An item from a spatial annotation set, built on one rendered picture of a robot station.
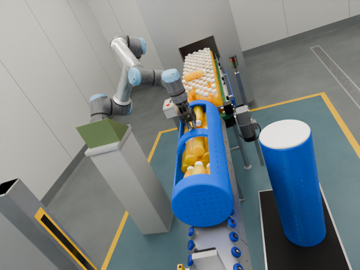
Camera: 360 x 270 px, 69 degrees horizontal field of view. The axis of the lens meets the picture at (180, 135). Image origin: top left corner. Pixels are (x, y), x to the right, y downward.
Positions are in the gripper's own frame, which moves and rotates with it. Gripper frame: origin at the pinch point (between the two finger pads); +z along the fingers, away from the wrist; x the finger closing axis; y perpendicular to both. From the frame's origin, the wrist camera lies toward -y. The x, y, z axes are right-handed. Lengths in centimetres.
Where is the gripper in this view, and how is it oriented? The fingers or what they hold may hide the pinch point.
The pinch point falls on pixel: (193, 128)
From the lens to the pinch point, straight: 154.0
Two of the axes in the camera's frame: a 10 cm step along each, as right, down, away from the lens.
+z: 3.6, 8.0, 4.8
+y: -0.5, 5.3, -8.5
